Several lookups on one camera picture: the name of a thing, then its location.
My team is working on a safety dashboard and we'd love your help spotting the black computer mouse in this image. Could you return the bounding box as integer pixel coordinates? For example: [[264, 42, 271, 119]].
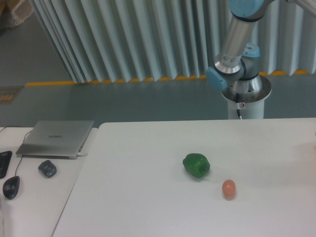
[[2, 176, 20, 200]]

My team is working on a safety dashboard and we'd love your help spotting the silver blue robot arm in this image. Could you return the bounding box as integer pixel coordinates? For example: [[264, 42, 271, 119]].
[[205, 0, 316, 91]]

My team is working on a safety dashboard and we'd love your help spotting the green bell pepper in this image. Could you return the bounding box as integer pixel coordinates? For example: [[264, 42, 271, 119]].
[[182, 153, 211, 178]]

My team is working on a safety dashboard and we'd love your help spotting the white folding screen partition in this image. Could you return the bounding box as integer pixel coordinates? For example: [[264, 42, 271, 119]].
[[31, 0, 316, 83]]

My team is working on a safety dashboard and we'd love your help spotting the brown egg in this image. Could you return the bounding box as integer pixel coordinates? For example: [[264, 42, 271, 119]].
[[222, 179, 236, 198]]

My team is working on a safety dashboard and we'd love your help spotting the silver closed laptop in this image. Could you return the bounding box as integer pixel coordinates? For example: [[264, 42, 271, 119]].
[[16, 120, 94, 159]]

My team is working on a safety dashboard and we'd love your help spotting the dark earbuds case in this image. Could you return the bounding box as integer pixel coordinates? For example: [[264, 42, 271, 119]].
[[38, 160, 57, 178]]

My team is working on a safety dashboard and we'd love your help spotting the black keyboard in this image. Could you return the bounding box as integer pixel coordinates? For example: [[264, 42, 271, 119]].
[[0, 151, 12, 179]]

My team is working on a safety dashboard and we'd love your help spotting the cardboard box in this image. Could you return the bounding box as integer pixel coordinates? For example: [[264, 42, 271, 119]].
[[0, 0, 34, 29]]

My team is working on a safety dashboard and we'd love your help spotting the white laptop plug cable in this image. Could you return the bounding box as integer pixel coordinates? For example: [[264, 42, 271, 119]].
[[78, 128, 99, 157]]

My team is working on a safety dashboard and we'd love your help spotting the black mouse cable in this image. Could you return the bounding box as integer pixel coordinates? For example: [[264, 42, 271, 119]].
[[0, 125, 34, 178]]

